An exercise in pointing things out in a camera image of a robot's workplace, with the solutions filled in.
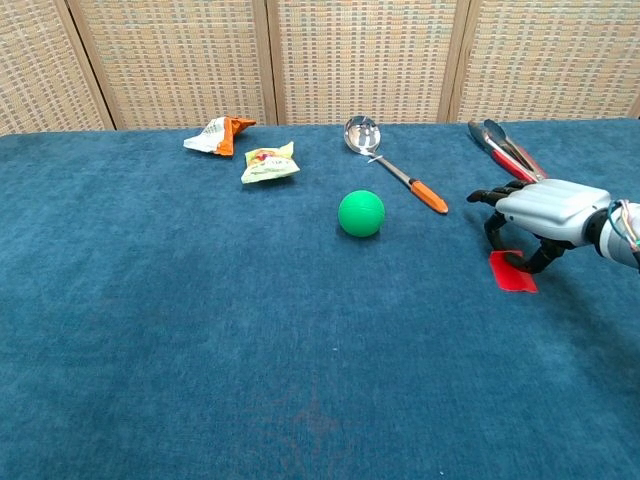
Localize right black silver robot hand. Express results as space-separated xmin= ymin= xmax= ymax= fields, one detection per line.
xmin=467 ymin=178 xmax=613 ymax=274

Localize red square block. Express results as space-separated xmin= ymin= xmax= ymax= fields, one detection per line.
xmin=488 ymin=249 xmax=539 ymax=294

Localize woven folding screen panel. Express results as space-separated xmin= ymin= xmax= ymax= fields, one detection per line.
xmin=252 ymin=0 xmax=474 ymax=126
xmin=437 ymin=0 xmax=640 ymax=124
xmin=0 ymin=0 xmax=117 ymax=137
xmin=53 ymin=0 xmax=279 ymax=132

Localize green ball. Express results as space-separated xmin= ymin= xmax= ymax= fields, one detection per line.
xmin=337 ymin=189 xmax=386 ymax=238

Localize yellow green snack bag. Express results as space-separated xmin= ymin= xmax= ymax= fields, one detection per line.
xmin=240 ymin=141 xmax=301 ymax=186

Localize white orange snack bag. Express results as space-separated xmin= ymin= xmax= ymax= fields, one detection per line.
xmin=183 ymin=115 xmax=257 ymax=159

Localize blue table cloth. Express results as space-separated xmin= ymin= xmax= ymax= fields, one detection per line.
xmin=0 ymin=117 xmax=640 ymax=480

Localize red handled steel tongs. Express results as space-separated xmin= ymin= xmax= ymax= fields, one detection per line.
xmin=467 ymin=118 xmax=549 ymax=184

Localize coloured wrist wire bundle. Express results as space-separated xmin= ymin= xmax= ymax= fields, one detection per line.
xmin=606 ymin=198 xmax=640 ymax=253

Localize steel spoon with orange handle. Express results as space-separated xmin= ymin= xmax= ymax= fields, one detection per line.
xmin=343 ymin=115 xmax=450 ymax=215

